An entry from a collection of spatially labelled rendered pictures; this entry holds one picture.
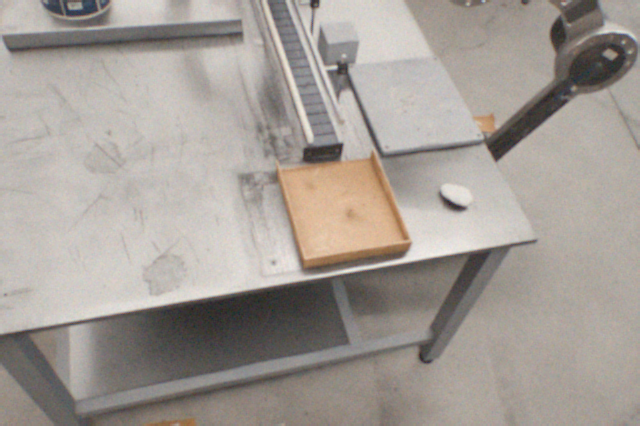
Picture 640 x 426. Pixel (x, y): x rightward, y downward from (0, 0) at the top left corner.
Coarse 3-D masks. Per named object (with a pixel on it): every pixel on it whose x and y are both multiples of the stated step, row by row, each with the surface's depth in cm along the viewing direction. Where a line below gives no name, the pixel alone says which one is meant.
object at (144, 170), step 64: (0, 0) 176; (320, 0) 193; (384, 0) 197; (0, 64) 160; (64, 64) 162; (128, 64) 165; (192, 64) 168; (256, 64) 171; (0, 128) 146; (64, 128) 148; (128, 128) 151; (192, 128) 153; (256, 128) 155; (0, 192) 135; (64, 192) 137; (128, 192) 139; (192, 192) 141; (256, 192) 143; (0, 256) 125; (64, 256) 127; (128, 256) 128; (192, 256) 130; (256, 256) 132; (384, 256) 135; (448, 256) 138; (0, 320) 117; (64, 320) 118
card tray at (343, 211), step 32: (352, 160) 151; (288, 192) 143; (320, 192) 144; (352, 192) 145; (384, 192) 146; (320, 224) 138; (352, 224) 139; (384, 224) 140; (320, 256) 129; (352, 256) 132
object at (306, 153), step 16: (256, 0) 181; (288, 0) 183; (256, 16) 183; (272, 48) 168; (304, 48) 170; (272, 64) 170; (288, 96) 157; (288, 112) 158; (336, 128) 152; (304, 144) 147; (304, 160) 150
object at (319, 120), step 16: (272, 0) 182; (272, 16) 177; (288, 16) 178; (288, 32) 173; (288, 48) 169; (288, 64) 164; (304, 64) 165; (304, 80) 161; (304, 96) 157; (320, 96) 158; (320, 112) 154; (320, 128) 151; (320, 144) 147; (336, 144) 148
